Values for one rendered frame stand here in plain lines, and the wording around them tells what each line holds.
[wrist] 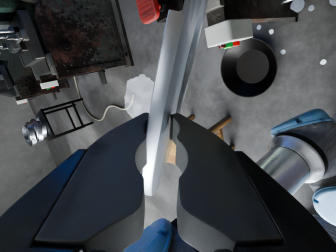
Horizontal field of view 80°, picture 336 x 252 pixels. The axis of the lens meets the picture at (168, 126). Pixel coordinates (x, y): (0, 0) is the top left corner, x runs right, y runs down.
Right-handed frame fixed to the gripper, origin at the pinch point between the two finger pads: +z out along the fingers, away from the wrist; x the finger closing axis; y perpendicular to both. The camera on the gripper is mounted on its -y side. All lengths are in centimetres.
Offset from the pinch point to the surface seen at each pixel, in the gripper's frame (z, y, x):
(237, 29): 44.8, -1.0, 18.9
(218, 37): 44.0, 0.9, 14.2
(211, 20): 46.7, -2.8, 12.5
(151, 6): 41.8, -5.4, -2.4
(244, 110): 97, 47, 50
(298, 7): 31.0, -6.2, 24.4
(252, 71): 97, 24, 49
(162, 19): 47.1, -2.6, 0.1
